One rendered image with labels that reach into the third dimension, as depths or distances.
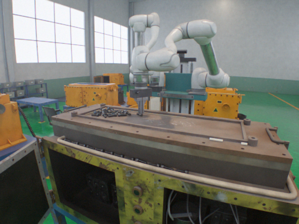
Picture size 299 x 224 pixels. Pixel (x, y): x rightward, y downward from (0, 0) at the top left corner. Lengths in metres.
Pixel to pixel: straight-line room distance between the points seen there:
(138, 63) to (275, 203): 0.88
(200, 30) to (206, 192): 1.04
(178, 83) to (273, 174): 1.51
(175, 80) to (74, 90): 3.38
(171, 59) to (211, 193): 0.62
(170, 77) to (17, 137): 2.43
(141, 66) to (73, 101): 4.17
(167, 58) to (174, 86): 1.18
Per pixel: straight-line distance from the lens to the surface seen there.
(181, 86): 2.01
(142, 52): 0.98
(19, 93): 9.27
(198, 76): 1.80
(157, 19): 1.93
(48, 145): 1.22
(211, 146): 0.70
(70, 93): 5.06
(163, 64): 0.88
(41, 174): 1.34
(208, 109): 3.36
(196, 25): 1.35
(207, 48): 1.45
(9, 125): 3.03
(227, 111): 3.35
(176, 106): 2.15
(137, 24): 1.90
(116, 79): 11.29
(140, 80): 0.99
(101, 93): 4.27
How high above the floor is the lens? 1.65
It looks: 14 degrees down
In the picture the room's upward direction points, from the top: straight up
